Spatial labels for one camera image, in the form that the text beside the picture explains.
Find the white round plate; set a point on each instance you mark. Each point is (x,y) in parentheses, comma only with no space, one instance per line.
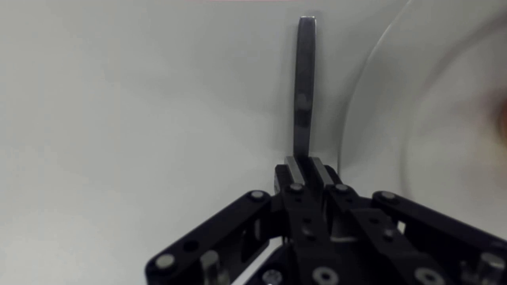
(380,131)

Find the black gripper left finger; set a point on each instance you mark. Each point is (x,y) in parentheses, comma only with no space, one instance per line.
(298,210)

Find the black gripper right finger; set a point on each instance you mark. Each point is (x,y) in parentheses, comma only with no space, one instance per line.
(380,221)

